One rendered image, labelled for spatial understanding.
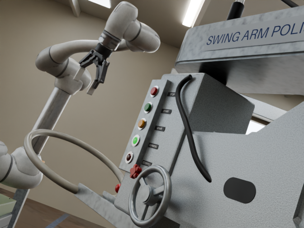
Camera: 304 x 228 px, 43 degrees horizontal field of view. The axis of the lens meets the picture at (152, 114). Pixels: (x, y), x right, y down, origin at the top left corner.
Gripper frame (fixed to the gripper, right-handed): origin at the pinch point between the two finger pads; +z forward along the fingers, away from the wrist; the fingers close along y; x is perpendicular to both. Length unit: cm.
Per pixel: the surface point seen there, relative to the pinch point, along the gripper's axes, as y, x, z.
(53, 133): 1.4, -1.5, 26.1
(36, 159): 28.0, -21.9, 25.9
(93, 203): 57, -15, 22
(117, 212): 71, -18, 14
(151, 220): 93, -36, -2
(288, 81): 91, -16, -44
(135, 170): 77, -29, -4
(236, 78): 76, -14, -38
